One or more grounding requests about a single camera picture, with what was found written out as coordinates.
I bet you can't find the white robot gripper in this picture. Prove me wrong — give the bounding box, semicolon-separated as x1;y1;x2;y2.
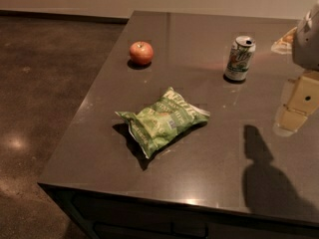
271;1;319;136

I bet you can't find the green white 7up can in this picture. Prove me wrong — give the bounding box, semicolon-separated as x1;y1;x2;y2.
224;36;256;82

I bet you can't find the green jalapeno chip bag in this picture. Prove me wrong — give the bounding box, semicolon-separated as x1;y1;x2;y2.
117;87;210;159

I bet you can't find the red apple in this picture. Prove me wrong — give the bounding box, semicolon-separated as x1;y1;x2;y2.
130;41;154;66

